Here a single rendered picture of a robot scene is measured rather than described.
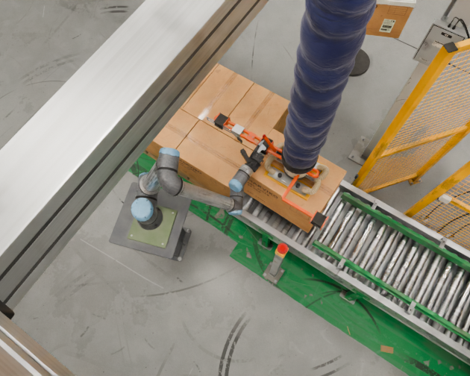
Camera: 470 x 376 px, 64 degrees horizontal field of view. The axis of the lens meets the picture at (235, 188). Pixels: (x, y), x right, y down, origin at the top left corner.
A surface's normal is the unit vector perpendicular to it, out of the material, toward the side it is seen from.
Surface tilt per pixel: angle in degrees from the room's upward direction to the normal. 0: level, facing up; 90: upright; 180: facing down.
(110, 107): 0
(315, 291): 0
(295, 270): 0
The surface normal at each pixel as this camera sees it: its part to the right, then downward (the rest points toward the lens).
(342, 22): -0.07, 0.80
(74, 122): -0.04, -0.37
